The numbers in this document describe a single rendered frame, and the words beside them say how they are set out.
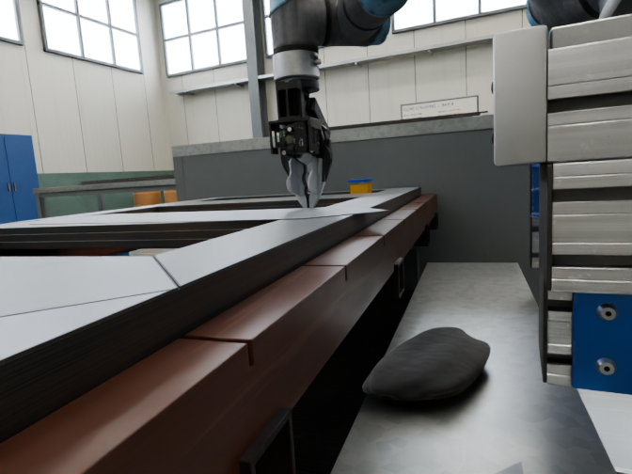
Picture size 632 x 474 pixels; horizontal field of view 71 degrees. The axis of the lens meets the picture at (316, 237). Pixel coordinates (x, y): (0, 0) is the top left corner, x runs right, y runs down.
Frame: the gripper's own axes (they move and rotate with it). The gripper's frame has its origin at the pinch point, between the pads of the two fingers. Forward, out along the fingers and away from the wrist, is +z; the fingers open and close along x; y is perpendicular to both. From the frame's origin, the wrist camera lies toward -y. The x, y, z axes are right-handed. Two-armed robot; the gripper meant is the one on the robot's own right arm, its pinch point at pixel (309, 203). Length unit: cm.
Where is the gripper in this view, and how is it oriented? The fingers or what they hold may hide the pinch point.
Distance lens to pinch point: 78.8
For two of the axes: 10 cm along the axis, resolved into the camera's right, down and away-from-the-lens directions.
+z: 0.7, 9.9, 1.4
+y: -3.3, 1.5, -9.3
